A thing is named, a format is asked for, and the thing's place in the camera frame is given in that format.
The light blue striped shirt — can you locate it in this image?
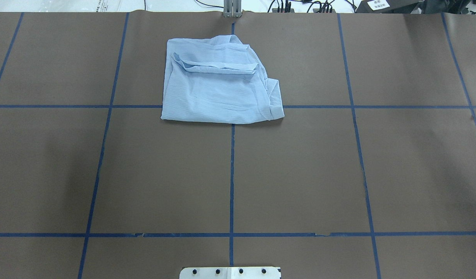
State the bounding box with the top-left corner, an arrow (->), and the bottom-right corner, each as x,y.
161,34 -> 285,125

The clear plastic bag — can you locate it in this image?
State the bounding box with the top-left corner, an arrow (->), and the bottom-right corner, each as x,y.
36,0 -> 124,12

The aluminium frame post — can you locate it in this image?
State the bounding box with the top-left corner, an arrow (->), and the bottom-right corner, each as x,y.
223,0 -> 243,18

